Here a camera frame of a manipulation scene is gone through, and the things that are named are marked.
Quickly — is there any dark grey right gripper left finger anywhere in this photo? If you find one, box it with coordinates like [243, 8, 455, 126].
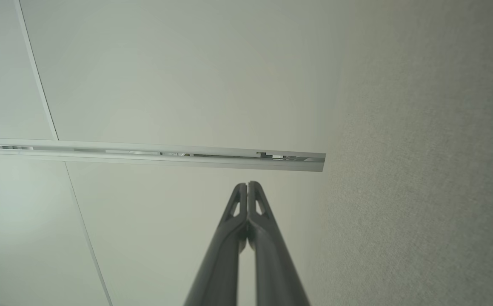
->
[183, 183, 248, 306]

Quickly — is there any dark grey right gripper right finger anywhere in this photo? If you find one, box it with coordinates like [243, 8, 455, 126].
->
[248, 181, 311, 306]

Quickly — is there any white ceiling light rail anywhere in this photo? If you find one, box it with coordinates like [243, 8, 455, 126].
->
[0, 138, 326, 173]

